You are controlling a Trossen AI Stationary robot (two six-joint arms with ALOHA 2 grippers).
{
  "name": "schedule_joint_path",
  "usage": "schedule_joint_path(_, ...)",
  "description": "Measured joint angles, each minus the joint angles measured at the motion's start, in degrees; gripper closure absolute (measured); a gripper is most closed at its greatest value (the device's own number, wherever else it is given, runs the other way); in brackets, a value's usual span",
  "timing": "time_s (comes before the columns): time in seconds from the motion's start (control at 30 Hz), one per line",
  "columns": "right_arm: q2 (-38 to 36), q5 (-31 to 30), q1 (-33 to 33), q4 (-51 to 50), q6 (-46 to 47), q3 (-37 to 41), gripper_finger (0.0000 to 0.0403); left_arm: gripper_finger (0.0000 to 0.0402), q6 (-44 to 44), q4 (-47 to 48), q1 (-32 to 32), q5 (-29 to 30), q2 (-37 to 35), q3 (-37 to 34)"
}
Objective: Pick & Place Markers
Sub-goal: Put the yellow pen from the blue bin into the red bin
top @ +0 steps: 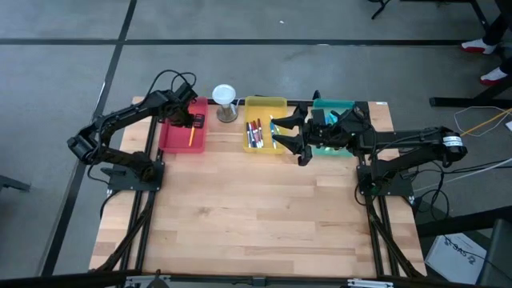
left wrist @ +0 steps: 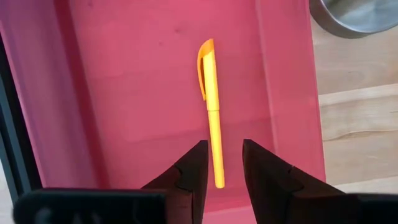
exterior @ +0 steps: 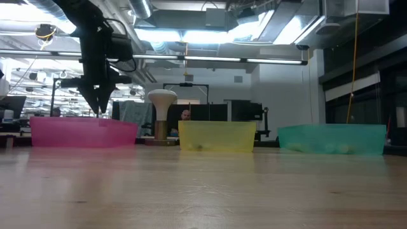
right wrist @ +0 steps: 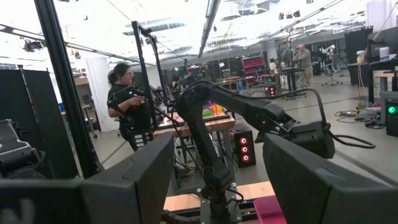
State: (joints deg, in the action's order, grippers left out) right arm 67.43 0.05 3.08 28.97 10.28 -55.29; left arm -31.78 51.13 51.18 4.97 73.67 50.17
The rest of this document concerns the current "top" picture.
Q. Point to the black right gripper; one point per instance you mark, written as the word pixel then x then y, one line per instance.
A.
pixel 340 132

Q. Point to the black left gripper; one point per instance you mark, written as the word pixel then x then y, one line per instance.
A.
pixel 180 106

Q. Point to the yellow BIC highlighter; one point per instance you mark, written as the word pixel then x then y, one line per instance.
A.
pixel 192 137

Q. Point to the blue Expo dry-erase marker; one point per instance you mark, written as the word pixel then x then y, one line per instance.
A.
pixel 273 134

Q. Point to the white thin dry-erase marker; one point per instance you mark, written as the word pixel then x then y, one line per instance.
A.
pixel 257 136
pixel 260 128

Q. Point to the blue fat highlighter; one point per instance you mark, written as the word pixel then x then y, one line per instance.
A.
pixel 331 118

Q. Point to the pink labelled white marker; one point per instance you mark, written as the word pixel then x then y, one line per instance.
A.
pixel 253 134

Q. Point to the blue capped white marker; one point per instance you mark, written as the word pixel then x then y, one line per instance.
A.
pixel 248 136

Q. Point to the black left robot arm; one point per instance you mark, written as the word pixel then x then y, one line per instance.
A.
pixel 120 116

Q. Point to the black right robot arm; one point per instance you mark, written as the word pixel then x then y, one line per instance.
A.
pixel 400 138

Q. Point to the pink plastic bin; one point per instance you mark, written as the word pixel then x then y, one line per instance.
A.
pixel 176 140

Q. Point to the yellow plastic bin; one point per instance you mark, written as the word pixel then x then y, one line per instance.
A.
pixel 264 106

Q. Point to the white mushroom table lamp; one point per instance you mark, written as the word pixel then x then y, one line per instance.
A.
pixel 224 94

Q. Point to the teal plastic bin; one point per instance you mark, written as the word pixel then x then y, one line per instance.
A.
pixel 332 103

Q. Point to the white label sticker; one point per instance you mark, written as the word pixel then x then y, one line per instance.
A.
pixel 381 103

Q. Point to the black table leg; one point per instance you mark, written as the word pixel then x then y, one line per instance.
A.
pixel 480 14
pixel 460 102

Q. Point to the black floor beam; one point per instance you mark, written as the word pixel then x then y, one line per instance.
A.
pixel 460 224

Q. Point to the black furniture foot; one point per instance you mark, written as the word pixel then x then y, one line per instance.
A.
pixel 12 183

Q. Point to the white printed paper sheet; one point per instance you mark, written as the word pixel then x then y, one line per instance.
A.
pixel 452 256

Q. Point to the person's shoe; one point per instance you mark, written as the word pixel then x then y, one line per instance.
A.
pixel 496 76
pixel 478 46

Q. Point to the person's leg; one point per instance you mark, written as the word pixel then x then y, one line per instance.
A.
pixel 498 24
pixel 507 65

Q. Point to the black chair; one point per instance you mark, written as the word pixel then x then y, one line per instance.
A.
pixel 500 256

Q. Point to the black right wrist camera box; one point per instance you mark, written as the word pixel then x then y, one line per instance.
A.
pixel 318 116

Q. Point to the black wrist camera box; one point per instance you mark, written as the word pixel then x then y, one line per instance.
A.
pixel 318 116
pixel 187 92

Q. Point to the black aluminium frame rail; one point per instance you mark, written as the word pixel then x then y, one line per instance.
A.
pixel 130 232
pixel 400 256
pixel 143 240
pixel 390 240
pixel 292 102
pixel 374 240
pixel 120 248
pixel 256 281

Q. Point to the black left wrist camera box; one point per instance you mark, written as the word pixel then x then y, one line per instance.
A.
pixel 187 92

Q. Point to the black rail clamp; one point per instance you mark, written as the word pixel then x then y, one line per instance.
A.
pixel 316 95

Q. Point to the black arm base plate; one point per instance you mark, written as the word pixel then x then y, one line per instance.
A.
pixel 120 183
pixel 400 188

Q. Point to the white metal bracket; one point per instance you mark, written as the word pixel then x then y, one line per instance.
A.
pixel 370 283
pixel 146 281

